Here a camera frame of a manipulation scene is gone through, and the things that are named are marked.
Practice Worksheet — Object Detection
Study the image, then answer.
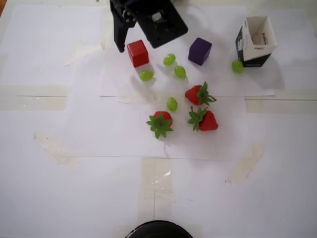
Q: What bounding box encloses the white and black carton box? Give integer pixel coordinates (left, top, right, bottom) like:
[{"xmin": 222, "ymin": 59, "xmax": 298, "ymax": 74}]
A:
[{"xmin": 235, "ymin": 16, "xmax": 277, "ymax": 68}]

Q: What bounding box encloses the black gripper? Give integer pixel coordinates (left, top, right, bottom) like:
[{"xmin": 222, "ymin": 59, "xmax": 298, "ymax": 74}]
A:
[{"xmin": 109, "ymin": 0, "xmax": 136, "ymax": 53}]

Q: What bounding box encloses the green plastic grape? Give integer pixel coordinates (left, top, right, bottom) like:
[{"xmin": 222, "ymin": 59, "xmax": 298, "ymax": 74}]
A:
[
  {"xmin": 163, "ymin": 53, "xmax": 177, "ymax": 66},
  {"xmin": 231, "ymin": 59, "xmax": 244, "ymax": 74},
  {"xmin": 166, "ymin": 97, "xmax": 178, "ymax": 112},
  {"xmin": 174, "ymin": 65, "xmax": 187, "ymax": 79},
  {"xmin": 139, "ymin": 70, "xmax": 155, "ymax": 82}
]

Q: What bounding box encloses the red plastic strawberry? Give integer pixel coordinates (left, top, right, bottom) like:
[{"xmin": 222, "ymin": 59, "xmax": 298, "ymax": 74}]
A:
[
  {"xmin": 185, "ymin": 81, "xmax": 217, "ymax": 107},
  {"xmin": 187, "ymin": 106, "xmax": 219, "ymax": 132},
  {"xmin": 146, "ymin": 111, "xmax": 174, "ymax": 139}
]

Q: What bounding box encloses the black round base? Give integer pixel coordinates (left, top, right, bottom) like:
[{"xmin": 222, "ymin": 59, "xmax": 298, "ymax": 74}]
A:
[{"xmin": 125, "ymin": 220, "xmax": 194, "ymax": 238}]

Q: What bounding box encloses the clear glossy tape strip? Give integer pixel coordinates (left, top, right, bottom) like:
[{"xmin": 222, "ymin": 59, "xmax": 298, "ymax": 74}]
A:
[
  {"xmin": 137, "ymin": 157, "xmax": 174, "ymax": 220},
  {"xmin": 0, "ymin": 85, "xmax": 71, "ymax": 112}
]

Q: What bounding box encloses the purple cube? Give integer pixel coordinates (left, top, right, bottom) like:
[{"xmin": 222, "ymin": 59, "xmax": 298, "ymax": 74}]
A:
[{"xmin": 187, "ymin": 37, "xmax": 213, "ymax": 66}]

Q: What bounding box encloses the beige masking tape strip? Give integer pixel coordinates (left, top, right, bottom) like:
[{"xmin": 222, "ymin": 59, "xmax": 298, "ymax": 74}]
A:
[
  {"xmin": 100, "ymin": 4, "xmax": 116, "ymax": 50},
  {"xmin": 33, "ymin": 128, "xmax": 80, "ymax": 174},
  {"xmin": 244, "ymin": 90, "xmax": 317, "ymax": 115},
  {"xmin": 226, "ymin": 140, "xmax": 267, "ymax": 184}
]

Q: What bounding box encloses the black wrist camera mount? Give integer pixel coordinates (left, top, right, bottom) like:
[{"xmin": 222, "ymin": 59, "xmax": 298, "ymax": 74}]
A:
[{"xmin": 125, "ymin": 0, "xmax": 188, "ymax": 49}]

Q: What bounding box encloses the red cube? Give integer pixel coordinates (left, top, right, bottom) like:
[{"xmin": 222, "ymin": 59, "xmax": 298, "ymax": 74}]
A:
[{"xmin": 126, "ymin": 39, "xmax": 149, "ymax": 68}]

